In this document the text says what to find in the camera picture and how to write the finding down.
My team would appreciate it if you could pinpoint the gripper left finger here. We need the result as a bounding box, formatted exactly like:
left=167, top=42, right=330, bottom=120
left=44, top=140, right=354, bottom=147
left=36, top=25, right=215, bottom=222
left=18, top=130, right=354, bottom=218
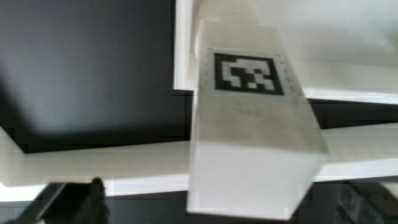
left=2, top=177, right=110, bottom=224

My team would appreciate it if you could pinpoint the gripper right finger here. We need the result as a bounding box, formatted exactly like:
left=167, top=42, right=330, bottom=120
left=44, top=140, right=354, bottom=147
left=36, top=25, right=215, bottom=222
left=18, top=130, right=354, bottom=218
left=300, top=180, right=398, bottom=224

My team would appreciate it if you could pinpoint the white table leg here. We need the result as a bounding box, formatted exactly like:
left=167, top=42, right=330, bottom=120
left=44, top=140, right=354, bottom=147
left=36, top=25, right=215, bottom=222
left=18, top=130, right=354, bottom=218
left=185, top=0, right=330, bottom=222

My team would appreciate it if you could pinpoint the white square table top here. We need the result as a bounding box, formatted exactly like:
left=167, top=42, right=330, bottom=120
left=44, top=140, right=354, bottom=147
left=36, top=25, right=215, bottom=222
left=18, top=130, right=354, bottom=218
left=174, top=0, right=398, bottom=105

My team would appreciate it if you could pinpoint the white L-shaped obstacle fence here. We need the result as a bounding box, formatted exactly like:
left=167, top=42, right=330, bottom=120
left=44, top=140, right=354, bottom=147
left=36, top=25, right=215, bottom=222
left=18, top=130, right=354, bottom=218
left=0, top=123, right=398, bottom=202

